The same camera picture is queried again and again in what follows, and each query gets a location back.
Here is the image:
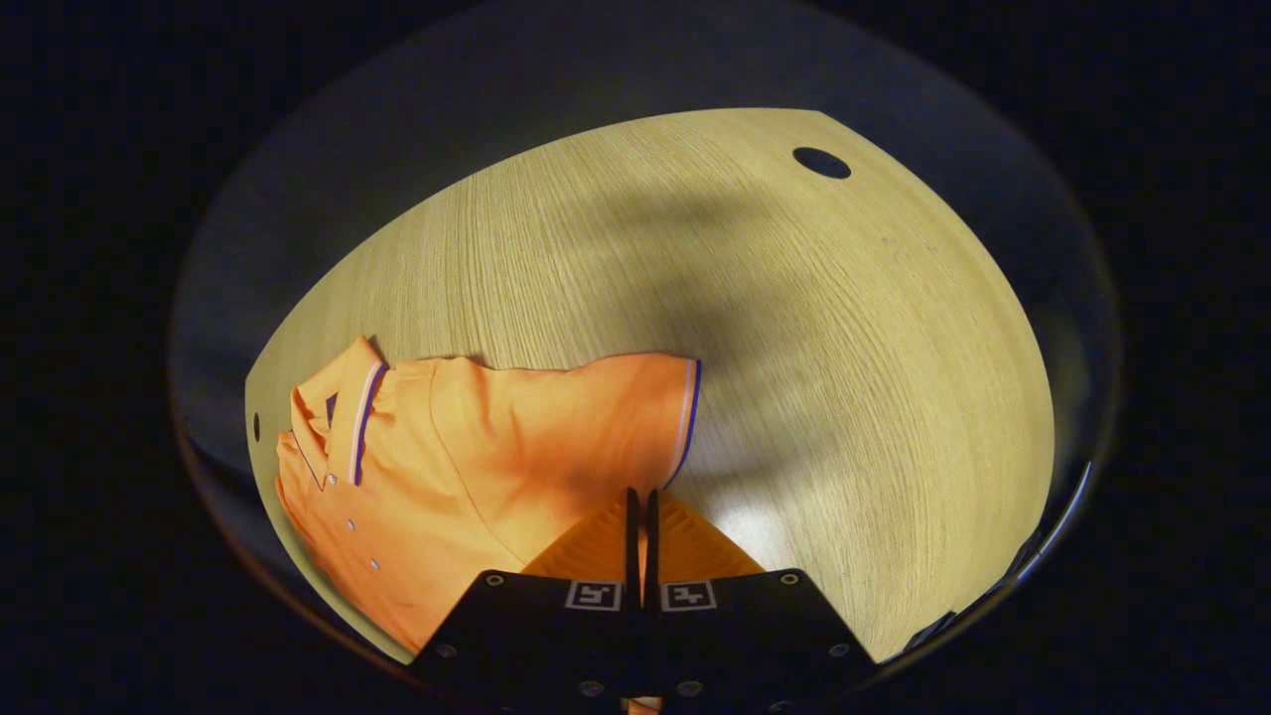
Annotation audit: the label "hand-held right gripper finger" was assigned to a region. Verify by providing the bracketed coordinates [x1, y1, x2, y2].
[643, 487, 880, 715]
[412, 487, 644, 715]

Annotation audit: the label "orange T-shirt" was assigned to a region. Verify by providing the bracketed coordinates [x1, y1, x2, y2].
[273, 336, 703, 656]

